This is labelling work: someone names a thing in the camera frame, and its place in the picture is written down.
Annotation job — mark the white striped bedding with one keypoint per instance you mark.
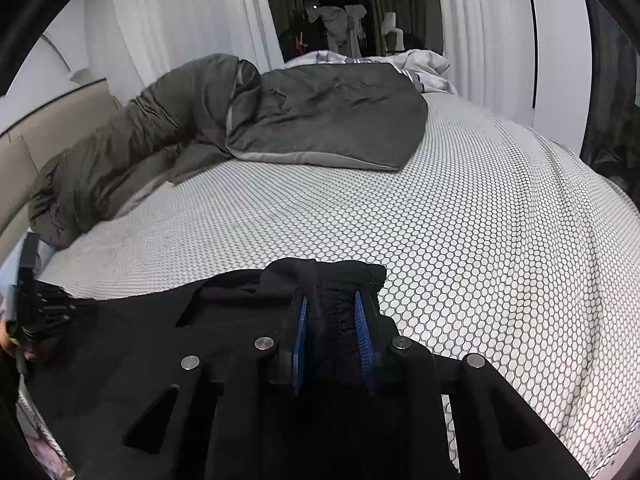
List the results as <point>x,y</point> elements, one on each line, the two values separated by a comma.
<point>425,67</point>

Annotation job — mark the light blue pillow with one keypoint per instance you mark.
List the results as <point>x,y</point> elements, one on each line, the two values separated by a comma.
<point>46,255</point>

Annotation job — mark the black pants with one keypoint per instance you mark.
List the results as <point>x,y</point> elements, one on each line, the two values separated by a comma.
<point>125,330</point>

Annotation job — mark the pink cloth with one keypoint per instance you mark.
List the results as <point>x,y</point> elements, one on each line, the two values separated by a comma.
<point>40,450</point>

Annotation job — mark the white chair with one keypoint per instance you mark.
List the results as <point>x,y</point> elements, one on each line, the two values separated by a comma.
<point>389,25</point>

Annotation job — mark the person's left hand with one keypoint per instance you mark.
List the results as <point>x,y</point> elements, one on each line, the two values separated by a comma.
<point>6,334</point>

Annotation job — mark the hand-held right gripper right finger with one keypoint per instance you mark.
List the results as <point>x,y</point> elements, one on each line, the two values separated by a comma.
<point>363,332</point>

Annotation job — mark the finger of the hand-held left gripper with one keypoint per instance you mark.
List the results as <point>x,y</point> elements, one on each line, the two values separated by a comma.
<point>55,305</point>

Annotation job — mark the olive green puffer jacket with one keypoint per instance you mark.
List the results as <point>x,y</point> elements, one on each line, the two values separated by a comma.
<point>325,115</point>

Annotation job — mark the beige padded headboard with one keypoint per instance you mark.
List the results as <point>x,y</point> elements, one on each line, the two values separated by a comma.
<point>50,125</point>

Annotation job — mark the white cabinet door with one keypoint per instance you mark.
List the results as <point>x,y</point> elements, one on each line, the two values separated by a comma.
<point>562,50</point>

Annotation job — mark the white curtain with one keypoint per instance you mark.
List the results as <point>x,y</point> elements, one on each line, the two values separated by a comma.
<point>190,20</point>
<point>480,35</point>

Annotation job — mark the grey hanging clothes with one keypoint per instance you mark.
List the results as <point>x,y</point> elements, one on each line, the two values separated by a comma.
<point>335,22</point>

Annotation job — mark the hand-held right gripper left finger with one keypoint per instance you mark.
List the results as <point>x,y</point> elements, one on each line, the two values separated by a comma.
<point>299,332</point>

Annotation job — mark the bed with honeycomb sheet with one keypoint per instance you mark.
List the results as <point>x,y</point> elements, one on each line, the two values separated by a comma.
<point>450,260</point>

